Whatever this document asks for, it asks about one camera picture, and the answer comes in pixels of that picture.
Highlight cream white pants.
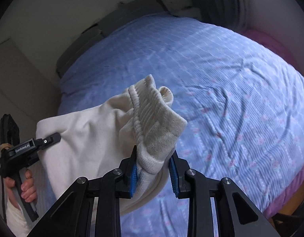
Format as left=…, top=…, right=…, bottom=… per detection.
left=36, top=75, right=187, bottom=214

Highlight left hand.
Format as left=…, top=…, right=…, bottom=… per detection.
left=4, top=169, right=38, bottom=210

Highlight beige louvred wardrobe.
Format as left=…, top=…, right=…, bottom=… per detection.
left=0, top=39, right=60, bottom=140

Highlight blue checked duvet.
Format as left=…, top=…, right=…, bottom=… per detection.
left=58, top=13, right=304, bottom=236

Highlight purple bed sheet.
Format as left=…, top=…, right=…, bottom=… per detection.
left=241, top=29, right=304, bottom=218

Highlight grey padded headboard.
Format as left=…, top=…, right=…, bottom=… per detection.
left=56, top=0, right=168, bottom=78

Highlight white nightstand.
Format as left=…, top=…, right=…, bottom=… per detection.
left=175, top=7, right=202, bottom=21

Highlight teal curtain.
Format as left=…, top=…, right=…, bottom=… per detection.
left=191, top=0, right=248, bottom=32

